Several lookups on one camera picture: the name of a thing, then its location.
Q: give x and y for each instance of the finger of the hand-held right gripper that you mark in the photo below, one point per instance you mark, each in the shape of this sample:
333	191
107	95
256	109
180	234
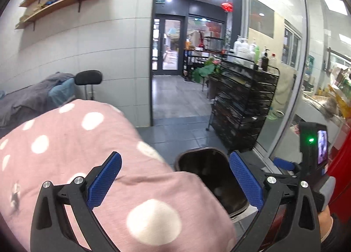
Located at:
282	163

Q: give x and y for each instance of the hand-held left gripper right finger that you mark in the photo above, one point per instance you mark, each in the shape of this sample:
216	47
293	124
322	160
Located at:
246	180

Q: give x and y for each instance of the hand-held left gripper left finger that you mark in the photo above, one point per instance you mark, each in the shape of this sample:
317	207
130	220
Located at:
105	178

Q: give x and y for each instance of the black trash bin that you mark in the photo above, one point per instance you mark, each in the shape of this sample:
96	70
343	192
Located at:
208	169

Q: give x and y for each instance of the person's right forearm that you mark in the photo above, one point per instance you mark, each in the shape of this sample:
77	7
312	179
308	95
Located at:
338	235

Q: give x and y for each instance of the person's right hand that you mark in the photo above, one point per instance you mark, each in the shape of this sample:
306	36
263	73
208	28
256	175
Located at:
327	194

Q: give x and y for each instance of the red garment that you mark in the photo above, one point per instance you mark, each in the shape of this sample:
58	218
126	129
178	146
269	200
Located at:
341	167

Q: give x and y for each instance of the pink polka-dot blanket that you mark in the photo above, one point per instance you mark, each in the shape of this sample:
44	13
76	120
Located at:
82	137

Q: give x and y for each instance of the green white bowl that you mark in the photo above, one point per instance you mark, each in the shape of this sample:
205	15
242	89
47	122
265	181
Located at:
275	115

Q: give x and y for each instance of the pile of snack packets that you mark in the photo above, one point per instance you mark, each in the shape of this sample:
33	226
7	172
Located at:
337	96

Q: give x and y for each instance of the clear bottle red cap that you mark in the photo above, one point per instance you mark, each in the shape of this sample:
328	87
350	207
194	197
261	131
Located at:
273	64

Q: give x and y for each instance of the blue bed cloth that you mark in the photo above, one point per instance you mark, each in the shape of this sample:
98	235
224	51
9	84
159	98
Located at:
61	91

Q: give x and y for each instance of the black padded stool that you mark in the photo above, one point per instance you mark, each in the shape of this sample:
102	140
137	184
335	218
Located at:
89	77

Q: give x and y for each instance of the dark brown pump bottle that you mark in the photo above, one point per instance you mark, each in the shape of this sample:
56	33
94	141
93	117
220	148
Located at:
265	61

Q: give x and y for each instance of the grey bed cover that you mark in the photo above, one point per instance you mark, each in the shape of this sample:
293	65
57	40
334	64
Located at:
27	98

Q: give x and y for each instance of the green plastic bottle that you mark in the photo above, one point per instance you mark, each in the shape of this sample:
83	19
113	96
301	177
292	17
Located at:
257	52

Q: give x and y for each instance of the green potted plant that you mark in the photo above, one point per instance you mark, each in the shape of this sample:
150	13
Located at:
204	71

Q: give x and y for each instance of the white pump bottle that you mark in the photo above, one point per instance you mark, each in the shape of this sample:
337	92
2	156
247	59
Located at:
241	48

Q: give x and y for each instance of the black metal stand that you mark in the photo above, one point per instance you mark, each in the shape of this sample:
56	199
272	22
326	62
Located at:
187	65

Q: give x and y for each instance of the red flower vase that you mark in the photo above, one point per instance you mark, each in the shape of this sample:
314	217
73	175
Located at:
201	41

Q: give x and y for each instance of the glass door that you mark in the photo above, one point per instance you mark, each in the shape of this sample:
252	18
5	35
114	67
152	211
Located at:
171	43

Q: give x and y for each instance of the red hanging lantern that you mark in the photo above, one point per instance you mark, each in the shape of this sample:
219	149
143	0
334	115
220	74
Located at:
227	6

